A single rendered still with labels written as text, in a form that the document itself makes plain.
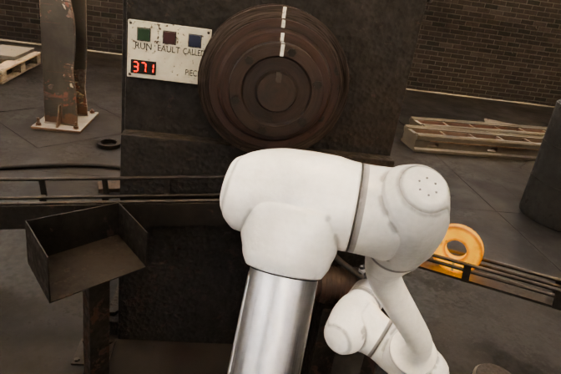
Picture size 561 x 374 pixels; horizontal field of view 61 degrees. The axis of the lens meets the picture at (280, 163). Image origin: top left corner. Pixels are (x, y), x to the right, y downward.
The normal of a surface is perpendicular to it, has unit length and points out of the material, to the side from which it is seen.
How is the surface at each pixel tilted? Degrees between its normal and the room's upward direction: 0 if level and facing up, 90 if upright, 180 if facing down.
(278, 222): 68
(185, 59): 90
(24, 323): 0
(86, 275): 5
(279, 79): 90
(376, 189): 38
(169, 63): 90
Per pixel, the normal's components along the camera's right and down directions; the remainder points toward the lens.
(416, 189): 0.25, -0.51
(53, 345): 0.14, -0.92
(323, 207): -0.06, 0.05
